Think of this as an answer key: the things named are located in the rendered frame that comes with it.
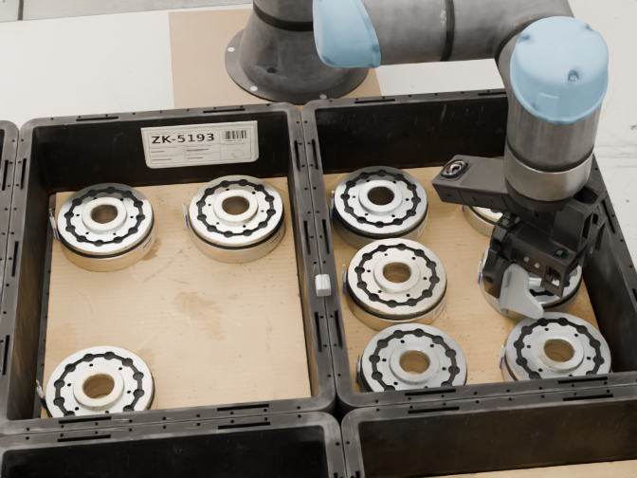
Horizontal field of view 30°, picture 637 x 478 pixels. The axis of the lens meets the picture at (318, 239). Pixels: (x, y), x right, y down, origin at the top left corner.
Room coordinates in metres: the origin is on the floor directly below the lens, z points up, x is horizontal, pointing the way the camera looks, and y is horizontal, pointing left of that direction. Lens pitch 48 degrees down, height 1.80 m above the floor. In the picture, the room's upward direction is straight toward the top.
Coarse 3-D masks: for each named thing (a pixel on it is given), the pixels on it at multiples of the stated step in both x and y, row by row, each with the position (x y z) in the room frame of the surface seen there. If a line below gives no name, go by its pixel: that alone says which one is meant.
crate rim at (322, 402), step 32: (32, 128) 0.93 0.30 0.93; (64, 128) 0.93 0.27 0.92; (288, 128) 0.93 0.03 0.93; (0, 320) 0.67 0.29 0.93; (320, 320) 0.67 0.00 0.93; (0, 352) 0.63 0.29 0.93; (320, 352) 0.63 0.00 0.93; (0, 384) 0.60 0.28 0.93; (320, 384) 0.60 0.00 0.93; (0, 416) 0.56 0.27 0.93; (64, 416) 0.57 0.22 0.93; (96, 416) 0.57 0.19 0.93; (128, 416) 0.57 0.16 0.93; (160, 416) 0.57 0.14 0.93; (192, 416) 0.57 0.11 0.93; (224, 416) 0.57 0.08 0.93
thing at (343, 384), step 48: (384, 96) 0.98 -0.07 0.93; (432, 96) 0.98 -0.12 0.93; (480, 96) 0.98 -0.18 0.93; (624, 240) 0.77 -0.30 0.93; (336, 288) 0.71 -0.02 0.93; (336, 336) 0.65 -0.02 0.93; (336, 384) 0.60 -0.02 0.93; (480, 384) 0.60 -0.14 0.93; (528, 384) 0.60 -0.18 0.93; (576, 384) 0.60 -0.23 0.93; (624, 384) 0.60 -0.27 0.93
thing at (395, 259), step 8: (392, 256) 0.80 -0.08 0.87; (400, 256) 0.80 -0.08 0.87; (376, 264) 0.79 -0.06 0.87; (384, 264) 0.79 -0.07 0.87; (392, 264) 0.80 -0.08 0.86; (400, 264) 0.80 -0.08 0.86; (408, 264) 0.79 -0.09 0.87; (416, 264) 0.79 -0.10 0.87; (376, 272) 0.78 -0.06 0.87; (416, 272) 0.78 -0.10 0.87; (376, 280) 0.77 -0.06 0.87; (384, 280) 0.77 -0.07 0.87; (408, 280) 0.77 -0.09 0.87; (416, 280) 0.77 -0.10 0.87; (384, 288) 0.76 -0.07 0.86; (392, 288) 0.76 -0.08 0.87; (400, 288) 0.76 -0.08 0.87; (408, 288) 0.76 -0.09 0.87
